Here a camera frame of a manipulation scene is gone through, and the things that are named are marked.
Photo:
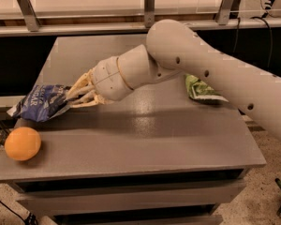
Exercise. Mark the metal counter with brackets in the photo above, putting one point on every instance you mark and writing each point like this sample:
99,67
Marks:
23,18

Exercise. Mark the grey table with drawers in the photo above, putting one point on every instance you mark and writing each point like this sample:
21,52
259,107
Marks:
155,158

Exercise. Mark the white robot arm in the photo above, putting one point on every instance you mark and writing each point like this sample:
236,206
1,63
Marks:
170,48

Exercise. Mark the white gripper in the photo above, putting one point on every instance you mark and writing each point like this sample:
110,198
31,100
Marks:
109,79

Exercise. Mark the blue chip bag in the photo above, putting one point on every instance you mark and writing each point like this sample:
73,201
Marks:
43,103

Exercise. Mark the green chip bag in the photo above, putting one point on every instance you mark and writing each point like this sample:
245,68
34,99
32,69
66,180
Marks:
200,91

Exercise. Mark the orange fruit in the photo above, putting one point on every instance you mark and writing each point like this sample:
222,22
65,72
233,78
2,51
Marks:
22,143

